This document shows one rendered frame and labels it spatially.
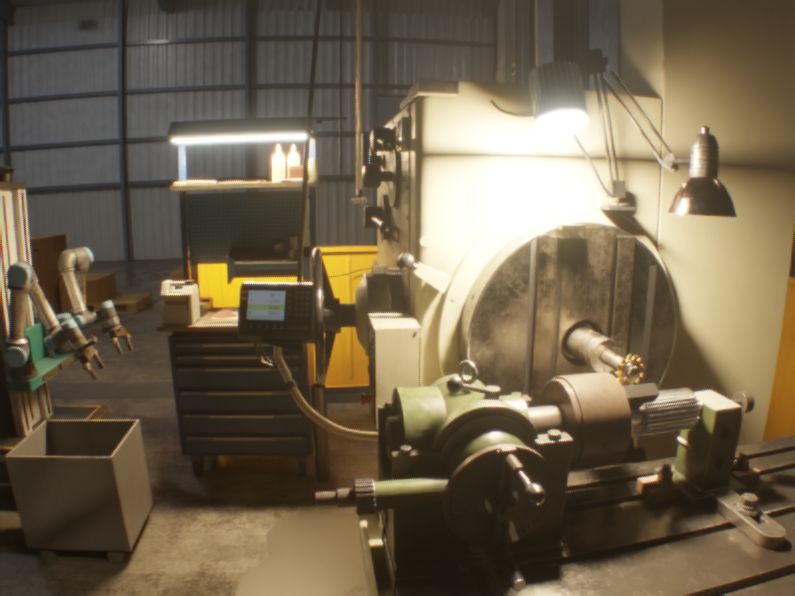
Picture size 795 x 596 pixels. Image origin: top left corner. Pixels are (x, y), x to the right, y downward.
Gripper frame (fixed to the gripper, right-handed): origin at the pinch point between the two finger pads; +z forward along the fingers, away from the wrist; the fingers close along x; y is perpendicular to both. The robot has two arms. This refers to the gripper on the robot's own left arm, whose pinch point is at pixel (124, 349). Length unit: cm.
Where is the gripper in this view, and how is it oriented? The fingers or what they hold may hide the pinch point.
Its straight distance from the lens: 351.9
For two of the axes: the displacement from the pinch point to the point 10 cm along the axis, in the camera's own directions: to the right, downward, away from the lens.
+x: 0.3, -0.6, 10.0
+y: 9.2, -3.9, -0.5
